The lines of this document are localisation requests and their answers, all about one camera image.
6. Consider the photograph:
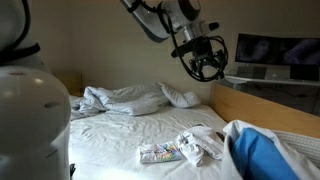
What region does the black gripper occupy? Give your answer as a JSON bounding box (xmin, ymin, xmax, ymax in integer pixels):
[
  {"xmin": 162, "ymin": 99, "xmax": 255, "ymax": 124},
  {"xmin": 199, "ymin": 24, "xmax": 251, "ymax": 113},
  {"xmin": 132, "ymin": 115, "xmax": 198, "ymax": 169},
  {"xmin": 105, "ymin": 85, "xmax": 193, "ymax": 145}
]
[{"xmin": 171, "ymin": 36, "xmax": 228, "ymax": 80}]

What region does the white rainbow print shirt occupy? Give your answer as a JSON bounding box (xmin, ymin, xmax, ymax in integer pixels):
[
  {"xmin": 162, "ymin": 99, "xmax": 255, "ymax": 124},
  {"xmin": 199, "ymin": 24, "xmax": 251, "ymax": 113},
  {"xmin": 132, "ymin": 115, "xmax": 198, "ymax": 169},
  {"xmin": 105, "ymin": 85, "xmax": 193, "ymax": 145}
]
[{"xmin": 138, "ymin": 142, "xmax": 182, "ymax": 164}]

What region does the white shirt with blue lining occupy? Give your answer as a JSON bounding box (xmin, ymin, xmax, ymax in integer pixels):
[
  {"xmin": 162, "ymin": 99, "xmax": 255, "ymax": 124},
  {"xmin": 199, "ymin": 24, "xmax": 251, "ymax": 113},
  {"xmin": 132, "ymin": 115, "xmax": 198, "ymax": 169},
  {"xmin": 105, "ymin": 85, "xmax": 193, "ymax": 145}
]
[{"xmin": 220, "ymin": 120, "xmax": 320, "ymax": 180}]

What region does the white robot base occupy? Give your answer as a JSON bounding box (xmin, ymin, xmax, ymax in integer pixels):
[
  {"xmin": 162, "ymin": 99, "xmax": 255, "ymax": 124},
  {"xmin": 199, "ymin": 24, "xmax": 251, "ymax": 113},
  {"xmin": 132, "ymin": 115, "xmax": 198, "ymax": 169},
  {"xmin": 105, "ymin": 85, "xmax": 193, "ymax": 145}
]
[{"xmin": 0, "ymin": 0, "xmax": 73, "ymax": 180}]

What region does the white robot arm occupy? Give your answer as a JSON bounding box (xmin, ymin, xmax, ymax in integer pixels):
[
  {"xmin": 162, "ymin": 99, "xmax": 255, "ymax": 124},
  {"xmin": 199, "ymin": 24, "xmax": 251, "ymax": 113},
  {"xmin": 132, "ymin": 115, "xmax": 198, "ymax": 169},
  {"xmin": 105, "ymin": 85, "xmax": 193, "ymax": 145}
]
[{"xmin": 120, "ymin": 0, "xmax": 228, "ymax": 82}]

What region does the wooden bed footboard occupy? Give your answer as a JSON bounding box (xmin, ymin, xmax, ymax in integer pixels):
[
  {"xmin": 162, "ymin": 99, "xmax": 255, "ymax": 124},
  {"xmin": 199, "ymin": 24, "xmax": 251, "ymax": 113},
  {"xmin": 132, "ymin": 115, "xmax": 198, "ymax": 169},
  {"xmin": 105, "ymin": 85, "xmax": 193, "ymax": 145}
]
[{"xmin": 210, "ymin": 83, "xmax": 320, "ymax": 138}]

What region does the white bed sheet mattress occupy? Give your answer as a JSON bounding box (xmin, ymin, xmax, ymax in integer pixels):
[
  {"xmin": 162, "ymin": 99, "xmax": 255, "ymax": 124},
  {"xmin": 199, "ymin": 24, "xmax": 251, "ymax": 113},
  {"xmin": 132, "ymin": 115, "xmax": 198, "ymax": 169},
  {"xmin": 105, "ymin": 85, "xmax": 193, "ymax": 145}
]
[{"xmin": 69, "ymin": 105, "xmax": 225, "ymax": 180}]

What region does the white desk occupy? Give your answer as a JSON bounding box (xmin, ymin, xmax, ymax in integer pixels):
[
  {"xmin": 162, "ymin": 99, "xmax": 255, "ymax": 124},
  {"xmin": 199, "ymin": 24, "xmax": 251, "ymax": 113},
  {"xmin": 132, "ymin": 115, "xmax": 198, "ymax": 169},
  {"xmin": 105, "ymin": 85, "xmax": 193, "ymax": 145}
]
[{"xmin": 224, "ymin": 75, "xmax": 320, "ymax": 87}]

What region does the white pillow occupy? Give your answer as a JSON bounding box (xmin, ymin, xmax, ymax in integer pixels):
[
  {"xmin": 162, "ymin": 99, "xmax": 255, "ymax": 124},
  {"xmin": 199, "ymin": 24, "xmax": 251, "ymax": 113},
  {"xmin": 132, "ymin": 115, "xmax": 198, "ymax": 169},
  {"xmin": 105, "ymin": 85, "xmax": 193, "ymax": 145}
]
[{"xmin": 158, "ymin": 82, "xmax": 201, "ymax": 108}]

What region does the black computer monitor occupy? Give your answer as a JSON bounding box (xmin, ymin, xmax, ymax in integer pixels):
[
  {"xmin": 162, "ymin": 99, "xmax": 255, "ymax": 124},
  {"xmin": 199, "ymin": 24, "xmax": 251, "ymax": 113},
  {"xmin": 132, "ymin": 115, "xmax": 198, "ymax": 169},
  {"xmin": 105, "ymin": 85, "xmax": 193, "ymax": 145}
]
[{"xmin": 235, "ymin": 34, "xmax": 320, "ymax": 66}]

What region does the white crumpled duvet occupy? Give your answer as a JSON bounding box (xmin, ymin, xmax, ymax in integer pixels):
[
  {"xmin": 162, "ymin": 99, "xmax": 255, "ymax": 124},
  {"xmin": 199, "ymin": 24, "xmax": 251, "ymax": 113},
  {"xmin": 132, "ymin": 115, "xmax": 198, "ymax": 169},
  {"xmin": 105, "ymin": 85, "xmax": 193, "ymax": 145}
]
[{"xmin": 69, "ymin": 82, "xmax": 171, "ymax": 121}]

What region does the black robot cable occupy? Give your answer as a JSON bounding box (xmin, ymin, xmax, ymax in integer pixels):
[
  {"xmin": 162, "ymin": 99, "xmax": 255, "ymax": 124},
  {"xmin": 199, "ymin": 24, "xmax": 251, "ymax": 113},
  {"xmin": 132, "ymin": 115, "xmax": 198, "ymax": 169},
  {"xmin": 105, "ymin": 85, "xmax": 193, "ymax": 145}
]
[{"xmin": 133, "ymin": 0, "xmax": 230, "ymax": 83}]

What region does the white rope laundry hamper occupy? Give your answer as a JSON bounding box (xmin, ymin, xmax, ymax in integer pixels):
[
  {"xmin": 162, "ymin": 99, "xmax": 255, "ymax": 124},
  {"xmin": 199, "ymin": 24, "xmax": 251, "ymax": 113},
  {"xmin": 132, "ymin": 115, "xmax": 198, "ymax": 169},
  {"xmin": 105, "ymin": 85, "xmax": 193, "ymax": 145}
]
[{"xmin": 274, "ymin": 130, "xmax": 320, "ymax": 168}]

